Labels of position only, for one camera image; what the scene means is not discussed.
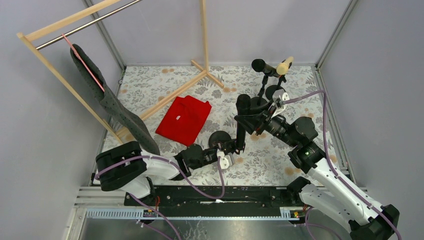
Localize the beige microphone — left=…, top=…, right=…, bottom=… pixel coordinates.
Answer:
left=275, top=56, right=294, bottom=76

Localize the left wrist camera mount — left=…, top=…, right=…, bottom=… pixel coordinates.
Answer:
left=216, top=151, right=235, bottom=170

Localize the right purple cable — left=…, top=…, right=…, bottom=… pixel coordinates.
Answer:
left=283, top=90, right=403, bottom=240

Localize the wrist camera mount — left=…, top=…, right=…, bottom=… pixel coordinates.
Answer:
left=272, top=91, right=290, bottom=117
left=216, top=151, right=235, bottom=170

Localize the black mic stand corner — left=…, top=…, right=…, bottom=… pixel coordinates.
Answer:
left=208, top=130, right=246, bottom=155

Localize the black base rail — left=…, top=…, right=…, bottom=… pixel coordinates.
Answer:
left=141, top=185, right=304, bottom=218

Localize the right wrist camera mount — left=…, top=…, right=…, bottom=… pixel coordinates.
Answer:
left=272, top=91, right=290, bottom=117

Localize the black mic stand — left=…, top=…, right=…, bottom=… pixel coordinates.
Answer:
left=265, top=75, right=287, bottom=100
left=250, top=75, right=269, bottom=108

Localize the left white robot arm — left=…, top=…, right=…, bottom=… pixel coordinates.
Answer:
left=94, top=141, right=234, bottom=200

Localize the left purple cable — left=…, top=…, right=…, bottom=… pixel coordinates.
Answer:
left=94, top=154, right=226, bottom=200

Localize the metal clothes rail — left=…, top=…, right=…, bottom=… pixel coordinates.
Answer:
left=35, top=0, right=142, bottom=50

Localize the floral patterned mat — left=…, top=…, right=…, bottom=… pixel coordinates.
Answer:
left=117, top=66, right=347, bottom=186

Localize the red folded shirt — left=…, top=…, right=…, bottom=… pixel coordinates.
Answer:
left=155, top=95, right=212, bottom=147

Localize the purple cable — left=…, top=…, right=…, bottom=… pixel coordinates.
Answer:
left=94, top=154, right=226, bottom=200
left=283, top=90, right=403, bottom=240

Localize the pink clothes hanger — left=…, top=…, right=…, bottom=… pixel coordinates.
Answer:
left=61, top=33, right=105, bottom=93

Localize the dark grey hanging garment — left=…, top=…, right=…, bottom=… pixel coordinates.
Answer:
left=69, top=44, right=161, bottom=155

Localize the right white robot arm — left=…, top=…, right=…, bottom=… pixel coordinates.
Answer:
left=234, top=104, right=401, bottom=240

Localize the black microphone orange tip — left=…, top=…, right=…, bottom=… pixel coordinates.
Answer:
left=251, top=58, right=281, bottom=78

